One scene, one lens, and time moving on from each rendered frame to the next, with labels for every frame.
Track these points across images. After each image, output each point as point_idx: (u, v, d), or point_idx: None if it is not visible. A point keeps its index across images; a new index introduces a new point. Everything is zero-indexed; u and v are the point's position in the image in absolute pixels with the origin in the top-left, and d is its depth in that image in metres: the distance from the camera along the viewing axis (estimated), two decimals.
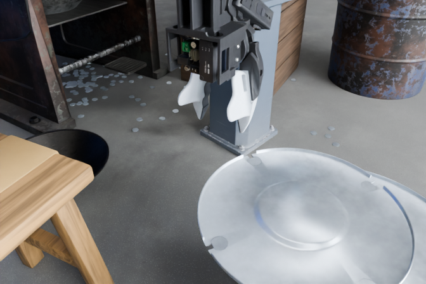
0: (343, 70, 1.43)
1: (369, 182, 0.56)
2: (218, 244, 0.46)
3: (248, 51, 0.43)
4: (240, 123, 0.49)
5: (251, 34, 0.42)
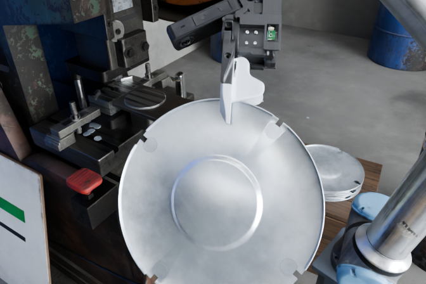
0: (418, 250, 1.46)
1: (296, 268, 0.47)
2: (148, 144, 0.53)
3: None
4: (226, 117, 0.51)
5: None
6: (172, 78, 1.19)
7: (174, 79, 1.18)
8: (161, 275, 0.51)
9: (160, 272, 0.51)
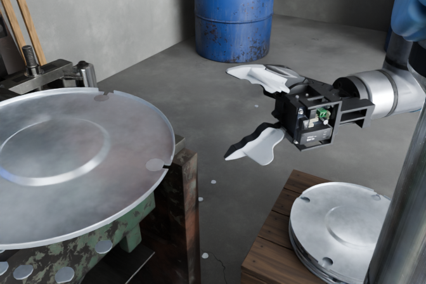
0: None
1: None
2: (101, 97, 0.54)
3: None
4: (229, 151, 0.54)
5: None
6: (66, 73, 0.61)
7: (68, 76, 0.60)
8: None
9: None
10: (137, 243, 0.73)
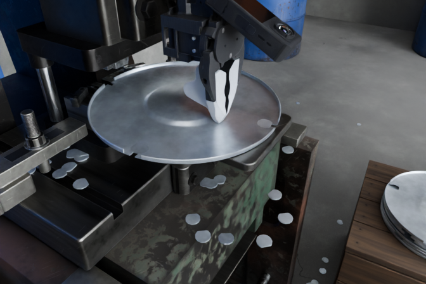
0: None
1: (139, 153, 0.45)
2: None
3: (205, 51, 0.43)
4: (220, 115, 0.51)
5: (205, 35, 0.42)
6: None
7: None
8: (114, 87, 0.59)
9: (116, 86, 0.60)
10: (260, 224, 0.79)
